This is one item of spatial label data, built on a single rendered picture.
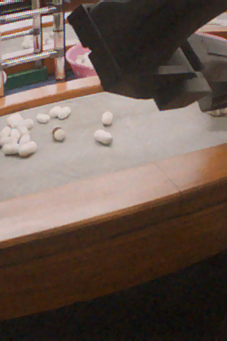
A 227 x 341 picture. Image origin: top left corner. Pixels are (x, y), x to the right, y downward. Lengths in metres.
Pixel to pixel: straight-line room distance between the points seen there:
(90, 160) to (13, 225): 0.22
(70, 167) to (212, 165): 0.24
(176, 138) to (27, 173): 0.29
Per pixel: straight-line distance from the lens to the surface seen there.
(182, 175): 0.71
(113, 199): 0.66
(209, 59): 0.47
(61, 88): 1.01
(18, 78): 1.27
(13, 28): 1.62
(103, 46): 0.33
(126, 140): 0.84
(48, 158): 0.80
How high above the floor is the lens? 1.18
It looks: 35 degrees down
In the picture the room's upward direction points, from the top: 1 degrees counter-clockwise
